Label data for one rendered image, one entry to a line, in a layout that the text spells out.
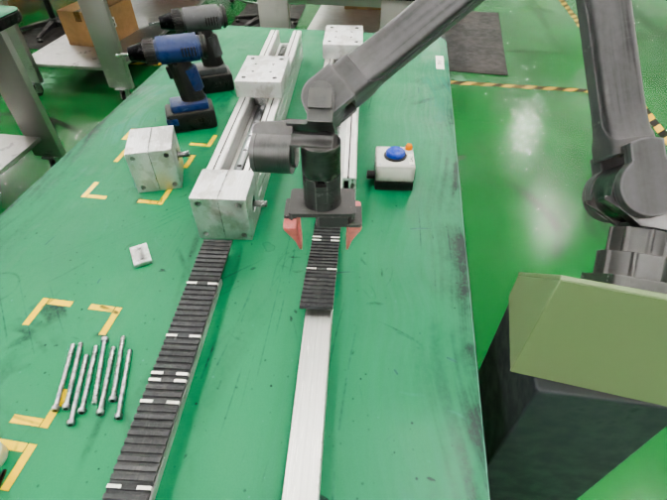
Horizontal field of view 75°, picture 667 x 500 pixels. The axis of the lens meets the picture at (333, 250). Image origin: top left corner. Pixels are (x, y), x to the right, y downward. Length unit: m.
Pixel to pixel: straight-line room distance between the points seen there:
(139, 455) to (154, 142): 0.61
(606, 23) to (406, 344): 0.51
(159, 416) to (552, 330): 0.50
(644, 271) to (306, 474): 0.48
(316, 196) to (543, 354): 0.38
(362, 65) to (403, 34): 0.07
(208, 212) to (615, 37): 0.66
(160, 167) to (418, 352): 0.63
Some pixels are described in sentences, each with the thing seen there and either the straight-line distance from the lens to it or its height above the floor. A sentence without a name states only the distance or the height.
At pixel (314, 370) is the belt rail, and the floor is 0.81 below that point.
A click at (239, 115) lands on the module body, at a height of 0.86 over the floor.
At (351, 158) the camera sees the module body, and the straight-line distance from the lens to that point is 0.89.
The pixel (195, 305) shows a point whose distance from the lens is 0.71.
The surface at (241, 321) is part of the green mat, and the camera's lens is 0.71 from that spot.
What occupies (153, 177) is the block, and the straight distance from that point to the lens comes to 0.99.
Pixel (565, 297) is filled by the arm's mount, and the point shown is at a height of 0.95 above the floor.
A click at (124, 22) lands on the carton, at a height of 0.31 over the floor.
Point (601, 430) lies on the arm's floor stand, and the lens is 0.82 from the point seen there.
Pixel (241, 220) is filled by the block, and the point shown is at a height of 0.83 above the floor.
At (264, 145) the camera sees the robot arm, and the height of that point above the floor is 1.02.
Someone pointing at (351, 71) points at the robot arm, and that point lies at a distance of 0.64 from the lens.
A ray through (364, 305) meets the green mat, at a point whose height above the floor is 0.78.
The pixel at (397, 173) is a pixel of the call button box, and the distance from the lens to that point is 0.92.
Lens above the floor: 1.34
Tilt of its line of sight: 44 degrees down
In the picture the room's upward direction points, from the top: straight up
